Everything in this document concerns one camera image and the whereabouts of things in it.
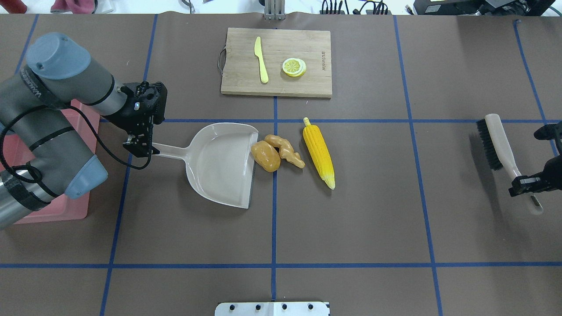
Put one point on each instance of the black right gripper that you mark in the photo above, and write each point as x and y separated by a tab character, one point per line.
554	169

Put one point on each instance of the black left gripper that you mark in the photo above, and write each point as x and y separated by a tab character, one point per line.
130	121

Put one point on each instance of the beige plastic dustpan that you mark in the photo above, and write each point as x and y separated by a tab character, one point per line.
218	162

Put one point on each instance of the brown toy potato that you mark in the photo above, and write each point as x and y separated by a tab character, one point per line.
266	156

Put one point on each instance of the tan toy ginger root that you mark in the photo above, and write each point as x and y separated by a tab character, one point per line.
285	150

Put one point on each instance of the yellow toy corn cob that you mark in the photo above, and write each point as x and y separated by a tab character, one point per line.
319	153

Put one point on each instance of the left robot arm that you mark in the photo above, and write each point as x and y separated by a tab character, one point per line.
58	71

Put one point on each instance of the pink plastic bin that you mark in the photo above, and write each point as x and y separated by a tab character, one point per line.
62	164

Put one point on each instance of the bamboo cutting board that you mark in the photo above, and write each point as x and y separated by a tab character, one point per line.
240	71

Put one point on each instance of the yellow plastic knife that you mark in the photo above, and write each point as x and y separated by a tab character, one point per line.
263	74

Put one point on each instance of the pink cloth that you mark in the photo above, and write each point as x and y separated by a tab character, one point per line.
74	6

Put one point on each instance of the yellow lemon slices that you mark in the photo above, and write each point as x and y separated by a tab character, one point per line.
294	67

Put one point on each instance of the red water bottle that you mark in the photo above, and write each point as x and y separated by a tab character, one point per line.
14	6

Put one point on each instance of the aluminium frame post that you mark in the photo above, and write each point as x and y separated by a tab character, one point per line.
274	9

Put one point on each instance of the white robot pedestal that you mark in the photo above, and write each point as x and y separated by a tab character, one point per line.
273	309

